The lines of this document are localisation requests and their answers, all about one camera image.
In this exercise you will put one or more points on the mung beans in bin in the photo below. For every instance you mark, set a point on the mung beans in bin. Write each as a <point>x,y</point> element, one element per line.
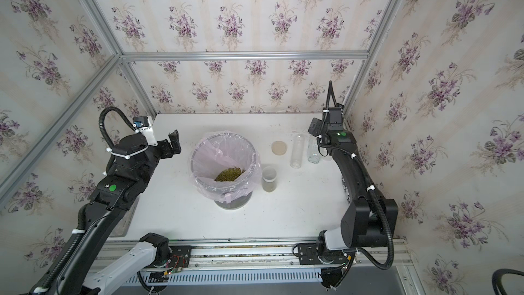
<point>229,175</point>

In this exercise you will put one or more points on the jar with beige lid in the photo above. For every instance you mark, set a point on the jar with beige lid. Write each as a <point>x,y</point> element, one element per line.
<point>313,154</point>

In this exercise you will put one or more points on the mesh bin with plastic bag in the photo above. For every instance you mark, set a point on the mesh bin with plastic bag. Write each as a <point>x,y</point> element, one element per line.
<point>216,152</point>

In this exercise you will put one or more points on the beige jar lid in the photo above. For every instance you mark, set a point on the beige jar lid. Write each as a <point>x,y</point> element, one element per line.
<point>279,148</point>

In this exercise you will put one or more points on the aluminium frame post right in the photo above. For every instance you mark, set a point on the aluminium frame post right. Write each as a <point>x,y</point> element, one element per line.
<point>379,36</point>

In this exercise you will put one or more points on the grey sponge pad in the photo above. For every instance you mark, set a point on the grey sponge pad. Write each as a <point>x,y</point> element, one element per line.
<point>121,229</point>

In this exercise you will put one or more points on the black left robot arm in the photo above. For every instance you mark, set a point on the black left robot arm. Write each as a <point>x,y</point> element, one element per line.
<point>133,161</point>

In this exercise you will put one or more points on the aluminium frame post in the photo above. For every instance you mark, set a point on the aluminium frame post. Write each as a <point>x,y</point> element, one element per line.
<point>379,36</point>
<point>103,27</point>

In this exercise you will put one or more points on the clear jar with mung beans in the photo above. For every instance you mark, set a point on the clear jar with mung beans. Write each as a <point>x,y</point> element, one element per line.
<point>297,151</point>

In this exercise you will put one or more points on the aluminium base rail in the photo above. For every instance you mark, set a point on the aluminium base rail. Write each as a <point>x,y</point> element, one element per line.
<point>225,262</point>

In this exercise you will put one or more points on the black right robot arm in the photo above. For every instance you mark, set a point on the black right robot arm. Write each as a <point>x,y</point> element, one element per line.
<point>369,223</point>

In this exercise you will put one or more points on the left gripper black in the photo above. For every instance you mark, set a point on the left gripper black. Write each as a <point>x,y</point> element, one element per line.
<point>166,151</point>

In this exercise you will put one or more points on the aluminium frame crossbar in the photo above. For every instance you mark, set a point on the aluminium frame crossbar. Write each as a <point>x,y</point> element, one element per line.
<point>246,55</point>

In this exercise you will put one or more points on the aluminium frame post left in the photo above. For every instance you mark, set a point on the aluminium frame post left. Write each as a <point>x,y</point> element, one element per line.
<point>103,27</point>

